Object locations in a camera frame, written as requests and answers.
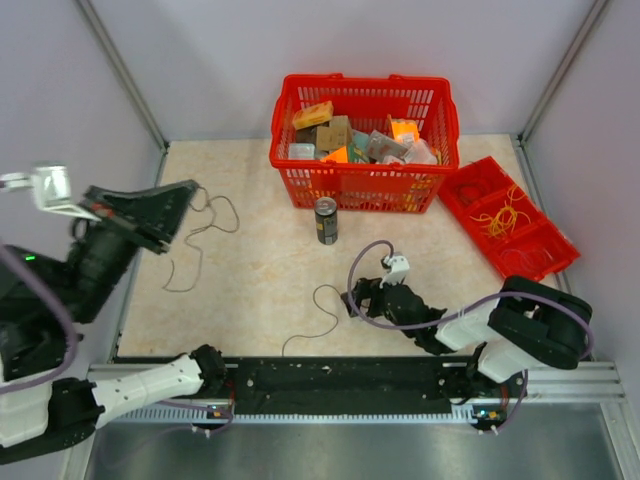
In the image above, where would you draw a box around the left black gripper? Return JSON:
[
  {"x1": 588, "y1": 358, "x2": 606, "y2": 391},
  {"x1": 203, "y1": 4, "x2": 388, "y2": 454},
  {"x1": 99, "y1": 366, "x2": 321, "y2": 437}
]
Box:
[{"x1": 62, "y1": 179, "x2": 207, "y2": 322}]

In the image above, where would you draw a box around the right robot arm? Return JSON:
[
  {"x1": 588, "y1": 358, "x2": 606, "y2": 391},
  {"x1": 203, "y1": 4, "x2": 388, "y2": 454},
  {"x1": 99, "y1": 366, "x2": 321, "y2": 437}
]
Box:
[{"x1": 341, "y1": 275, "x2": 594, "y2": 396}]

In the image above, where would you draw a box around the red compartment tray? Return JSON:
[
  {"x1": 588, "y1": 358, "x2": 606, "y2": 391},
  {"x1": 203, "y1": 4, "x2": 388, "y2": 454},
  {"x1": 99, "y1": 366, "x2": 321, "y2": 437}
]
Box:
[{"x1": 438, "y1": 157, "x2": 580, "y2": 281}]

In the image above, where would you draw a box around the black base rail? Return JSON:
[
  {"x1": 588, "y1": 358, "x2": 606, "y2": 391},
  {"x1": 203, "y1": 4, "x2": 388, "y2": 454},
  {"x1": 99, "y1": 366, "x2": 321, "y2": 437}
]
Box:
[{"x1": 189, "y1": 355, "x2": 531, "y2": 417}]

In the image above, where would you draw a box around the clear plastic pack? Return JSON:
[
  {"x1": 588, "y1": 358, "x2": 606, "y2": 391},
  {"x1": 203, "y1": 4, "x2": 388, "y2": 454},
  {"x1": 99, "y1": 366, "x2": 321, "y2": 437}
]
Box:
[{"x1": 287, "y1": 143, "x2": 316, "y2": 161}]

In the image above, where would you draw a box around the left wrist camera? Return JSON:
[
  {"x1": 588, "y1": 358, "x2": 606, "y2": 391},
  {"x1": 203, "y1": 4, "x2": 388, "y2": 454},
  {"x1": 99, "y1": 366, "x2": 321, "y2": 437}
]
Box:
[{"x1": 1, "y1": 163, "x2": 98, "y2": 221}]

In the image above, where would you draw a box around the orange triangular pack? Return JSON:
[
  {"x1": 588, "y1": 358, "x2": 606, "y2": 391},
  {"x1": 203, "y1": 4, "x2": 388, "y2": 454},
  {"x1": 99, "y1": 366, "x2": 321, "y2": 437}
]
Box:
[{"x1": 320, "y1": 146, "x2": 349, "y2": 164}]

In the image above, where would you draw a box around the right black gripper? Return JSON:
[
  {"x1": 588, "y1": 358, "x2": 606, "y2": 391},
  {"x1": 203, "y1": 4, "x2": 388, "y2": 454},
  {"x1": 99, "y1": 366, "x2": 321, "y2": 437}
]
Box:
[{"x1": 342, "y1": 271, "x2": 418, "y2": 338}]

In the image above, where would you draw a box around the pink wire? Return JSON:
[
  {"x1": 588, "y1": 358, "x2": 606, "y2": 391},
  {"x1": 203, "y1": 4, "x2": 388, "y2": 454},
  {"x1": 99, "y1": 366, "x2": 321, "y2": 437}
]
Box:
[{"x1": 500, "y1": 244, "x2": 556, "y2": 274}]

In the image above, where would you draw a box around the grey printed packet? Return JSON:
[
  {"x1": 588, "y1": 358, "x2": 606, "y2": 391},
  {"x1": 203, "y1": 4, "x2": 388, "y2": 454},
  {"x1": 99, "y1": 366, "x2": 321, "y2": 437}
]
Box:
[{"x1": 365, "y1": 130, "x2": 408, "y2": 162}]

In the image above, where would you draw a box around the brown cardboard box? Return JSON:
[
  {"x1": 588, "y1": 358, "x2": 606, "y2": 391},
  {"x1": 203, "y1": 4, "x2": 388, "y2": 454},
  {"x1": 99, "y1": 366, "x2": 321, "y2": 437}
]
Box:
[{"x1": 315, "y1": 115, "x2": 353, "y2": 152}]

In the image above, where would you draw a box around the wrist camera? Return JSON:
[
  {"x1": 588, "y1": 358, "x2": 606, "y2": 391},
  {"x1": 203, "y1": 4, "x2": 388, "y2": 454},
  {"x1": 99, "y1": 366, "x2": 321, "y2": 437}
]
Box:
[
  {"x1": 1, "y1": 163, "x2": 98, "y2": 221},
  {"x1": 381, "y1": 253, "x2": 410, "y2": 287}
]

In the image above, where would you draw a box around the red wire coil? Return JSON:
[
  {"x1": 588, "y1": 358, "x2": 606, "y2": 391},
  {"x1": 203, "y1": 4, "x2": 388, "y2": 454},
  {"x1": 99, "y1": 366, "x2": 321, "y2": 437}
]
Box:
[{"x1": 457, "y1": 182, "x2": 489, "y2": 204}]

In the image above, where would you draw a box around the orange glowing box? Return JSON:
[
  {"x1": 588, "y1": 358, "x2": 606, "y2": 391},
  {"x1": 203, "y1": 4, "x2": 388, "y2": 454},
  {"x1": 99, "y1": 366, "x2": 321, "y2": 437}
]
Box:
[{"x1": 388, "y1": 116, "x2": 420, "y2": 147}]

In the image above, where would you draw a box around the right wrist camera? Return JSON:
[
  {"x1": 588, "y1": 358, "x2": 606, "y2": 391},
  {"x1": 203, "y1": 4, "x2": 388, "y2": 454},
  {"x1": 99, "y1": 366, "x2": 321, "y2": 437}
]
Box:
[{"x1": 381, "y1": 253, "x2": 410, "y2": 287}]

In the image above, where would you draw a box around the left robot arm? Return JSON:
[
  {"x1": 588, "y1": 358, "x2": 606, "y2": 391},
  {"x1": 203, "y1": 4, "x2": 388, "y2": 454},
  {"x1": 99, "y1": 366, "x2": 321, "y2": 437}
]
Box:
[{"x1": 1, "y1": 180, "x2": 227, "y2": 464}]

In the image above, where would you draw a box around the yellow wire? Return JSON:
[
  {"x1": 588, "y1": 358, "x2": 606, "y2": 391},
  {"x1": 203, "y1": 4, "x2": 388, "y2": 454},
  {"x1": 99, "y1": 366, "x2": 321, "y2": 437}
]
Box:
[{"x1": 469, "y1": 183, "x2": 536, "y2": 241}]

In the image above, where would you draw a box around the yellow snack box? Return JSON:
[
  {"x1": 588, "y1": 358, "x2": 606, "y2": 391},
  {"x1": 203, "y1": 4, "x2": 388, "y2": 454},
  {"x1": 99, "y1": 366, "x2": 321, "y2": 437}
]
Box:
[{"x1": 291, "y1": 101, "x2": 334, "y2": 130}]

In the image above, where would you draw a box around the black drink can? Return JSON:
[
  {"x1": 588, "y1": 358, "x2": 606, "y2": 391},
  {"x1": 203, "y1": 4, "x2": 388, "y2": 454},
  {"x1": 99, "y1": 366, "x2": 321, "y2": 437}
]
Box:
[{"x1": 314, "y1": 197, "x2": 338, "y2": 245}]

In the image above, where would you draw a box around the red plastic shopping basket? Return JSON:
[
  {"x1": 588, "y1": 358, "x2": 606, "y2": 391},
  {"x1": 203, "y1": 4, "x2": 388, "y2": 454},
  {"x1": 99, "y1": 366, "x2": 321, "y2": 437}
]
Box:
[{"x1": 269, "y1": 73, "x2": 460, "y2": 213}]

